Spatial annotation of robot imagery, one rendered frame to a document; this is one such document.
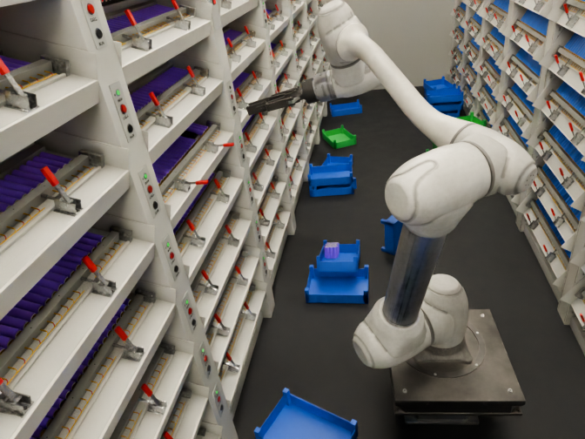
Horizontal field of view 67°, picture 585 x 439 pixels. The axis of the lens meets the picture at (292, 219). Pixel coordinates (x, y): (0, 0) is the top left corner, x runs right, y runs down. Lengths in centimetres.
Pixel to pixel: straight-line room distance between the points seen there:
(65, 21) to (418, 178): 71
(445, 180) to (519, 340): 129
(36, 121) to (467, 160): 78
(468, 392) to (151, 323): 96
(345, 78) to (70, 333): 98
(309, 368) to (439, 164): 123
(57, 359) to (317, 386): 120
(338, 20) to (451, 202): 62
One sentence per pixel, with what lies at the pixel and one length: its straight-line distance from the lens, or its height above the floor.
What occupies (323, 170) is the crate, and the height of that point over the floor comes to 10.
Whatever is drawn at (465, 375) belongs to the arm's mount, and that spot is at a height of 27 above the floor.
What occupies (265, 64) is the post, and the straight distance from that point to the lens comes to 231.
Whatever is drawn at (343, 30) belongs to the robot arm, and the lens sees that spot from 130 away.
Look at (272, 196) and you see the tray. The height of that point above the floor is 38.
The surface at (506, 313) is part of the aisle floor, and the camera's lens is 222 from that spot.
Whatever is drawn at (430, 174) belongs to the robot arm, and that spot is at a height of 108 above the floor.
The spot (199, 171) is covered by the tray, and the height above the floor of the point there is 94.
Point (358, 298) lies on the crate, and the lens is 216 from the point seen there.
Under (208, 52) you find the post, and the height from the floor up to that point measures 122.
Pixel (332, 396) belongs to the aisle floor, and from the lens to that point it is 185.
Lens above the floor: 148
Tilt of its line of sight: 31 degrees down
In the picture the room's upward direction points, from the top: 8 degrees counter-clockwise
